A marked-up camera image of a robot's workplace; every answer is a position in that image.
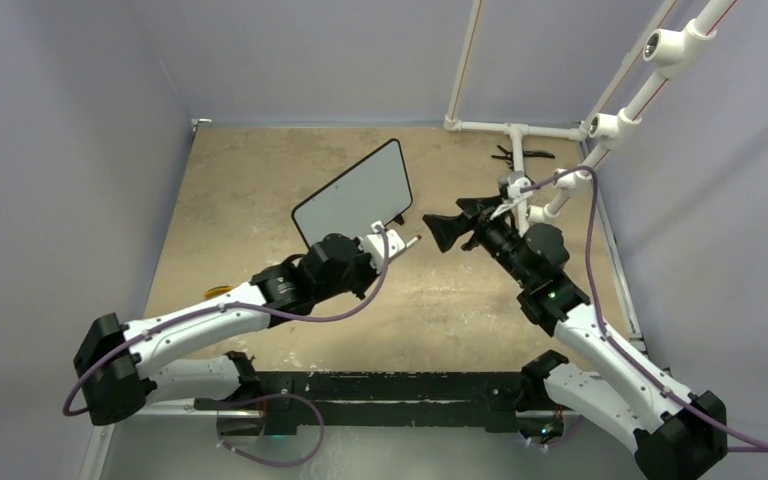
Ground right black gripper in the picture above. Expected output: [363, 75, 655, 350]
[424, 195, 533, 287]

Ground small black-framed whiteboard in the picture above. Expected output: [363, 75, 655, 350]
[291, 138, 414, 246]

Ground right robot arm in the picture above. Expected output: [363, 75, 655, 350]
[422, 197, 727, 479]

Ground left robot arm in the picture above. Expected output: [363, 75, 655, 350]
[62, 224, 405, 426]

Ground black pliers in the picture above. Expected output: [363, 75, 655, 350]
[491, 145, 556, 171]

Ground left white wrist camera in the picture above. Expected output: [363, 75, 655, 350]
[360, 222, 407, 273]

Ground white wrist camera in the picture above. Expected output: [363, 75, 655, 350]
[490, 171, 532, 220]
[360, 222, 407, 273]

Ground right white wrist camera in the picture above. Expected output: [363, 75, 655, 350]
[490, 171, 532, 220]

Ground yellow-handled pliers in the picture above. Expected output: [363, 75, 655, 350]
[203, 285, 234, 299]

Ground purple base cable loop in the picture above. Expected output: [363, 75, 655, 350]
[216, 392, 326, 468]

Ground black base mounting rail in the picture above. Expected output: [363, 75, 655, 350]
[194, 371, 576, 441]

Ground white PVC pipe frame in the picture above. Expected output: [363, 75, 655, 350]
[443, 0, 740, 251]

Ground aluminium extrusion frame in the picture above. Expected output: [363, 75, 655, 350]
[97, 399, 648, 479]

